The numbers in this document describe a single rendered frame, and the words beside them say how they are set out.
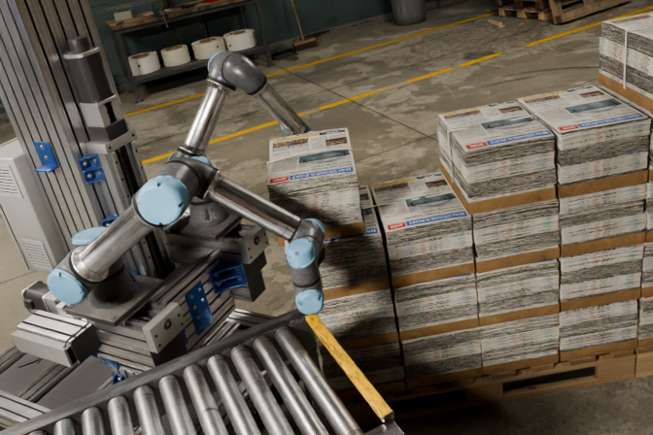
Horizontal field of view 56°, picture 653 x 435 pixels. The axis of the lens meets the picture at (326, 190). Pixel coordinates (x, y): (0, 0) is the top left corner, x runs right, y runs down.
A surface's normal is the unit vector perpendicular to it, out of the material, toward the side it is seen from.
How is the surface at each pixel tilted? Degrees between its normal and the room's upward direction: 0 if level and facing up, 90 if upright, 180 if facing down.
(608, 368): 90
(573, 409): 0
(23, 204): 90
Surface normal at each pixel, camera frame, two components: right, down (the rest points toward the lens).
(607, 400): -0.16, -0.89
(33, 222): -0.47, 0.45
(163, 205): -0.04, 0.37
